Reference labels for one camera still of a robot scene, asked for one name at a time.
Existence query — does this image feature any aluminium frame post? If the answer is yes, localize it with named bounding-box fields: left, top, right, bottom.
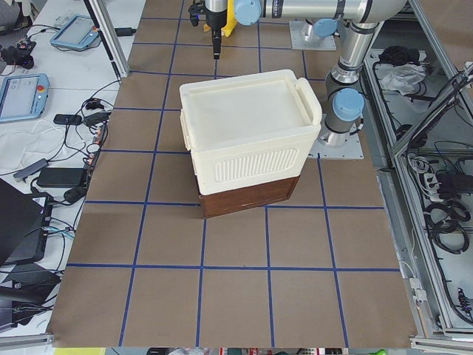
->
left=84, top=0, right=129, bottom=81

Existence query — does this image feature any blue teach pendant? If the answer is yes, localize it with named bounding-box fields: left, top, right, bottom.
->
left=1, top=73, right=50, bottom=123
left=50, top=15, right=99, bottom=51

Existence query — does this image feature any black power adapter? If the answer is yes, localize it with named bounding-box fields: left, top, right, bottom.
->
left=36, top=167, right=86, bottom=188

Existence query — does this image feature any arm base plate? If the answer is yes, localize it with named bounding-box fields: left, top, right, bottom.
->
left=307, top=114, right=364, bottom=160
left=289, top=18, right=338, bottom=51

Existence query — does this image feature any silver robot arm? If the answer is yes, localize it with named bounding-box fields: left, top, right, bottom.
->
left=188, top=0, right=228, bottom=60
left=234, top=1, right=405, bottom=148

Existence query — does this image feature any black cloth bundle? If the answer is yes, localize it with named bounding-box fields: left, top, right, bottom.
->
left=378, top=46, right=420, bottom=67

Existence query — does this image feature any blue teach pendant lower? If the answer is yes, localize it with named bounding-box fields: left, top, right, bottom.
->
left=1, top=73, right=50, bottom=123

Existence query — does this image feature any black laptop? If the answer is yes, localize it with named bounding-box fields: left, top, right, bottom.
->
left=1, top=180, right=52, bottom=266

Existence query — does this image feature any blue teach pendant upper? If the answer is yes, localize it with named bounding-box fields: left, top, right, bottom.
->
left=50, top=15, right=99, bottom=51

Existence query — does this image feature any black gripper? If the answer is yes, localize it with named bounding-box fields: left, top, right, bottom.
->
left=188, top=0, right=226, bottom=60

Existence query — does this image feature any white crumpled cloth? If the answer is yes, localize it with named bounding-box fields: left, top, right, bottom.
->
left=380, top=64, right=426, bottom=95

